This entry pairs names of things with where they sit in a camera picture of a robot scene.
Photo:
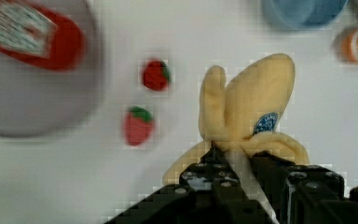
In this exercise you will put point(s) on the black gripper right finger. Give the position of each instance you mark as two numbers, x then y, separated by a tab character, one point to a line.
304	194

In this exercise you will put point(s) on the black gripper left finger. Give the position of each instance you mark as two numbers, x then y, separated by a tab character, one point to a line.
208	192

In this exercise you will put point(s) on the yellow plush peeled banana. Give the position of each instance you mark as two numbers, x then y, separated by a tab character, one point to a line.
240	118

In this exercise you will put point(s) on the light red plush strawberry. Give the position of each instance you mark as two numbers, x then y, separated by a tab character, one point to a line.
138	125

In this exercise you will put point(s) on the dark red plush strawberry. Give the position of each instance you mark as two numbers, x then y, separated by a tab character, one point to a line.
156	76

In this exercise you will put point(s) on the grey round plate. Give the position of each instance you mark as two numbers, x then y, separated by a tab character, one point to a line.
35	101

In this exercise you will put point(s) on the red plush ketchup bottle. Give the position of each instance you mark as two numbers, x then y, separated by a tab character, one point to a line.
39	36

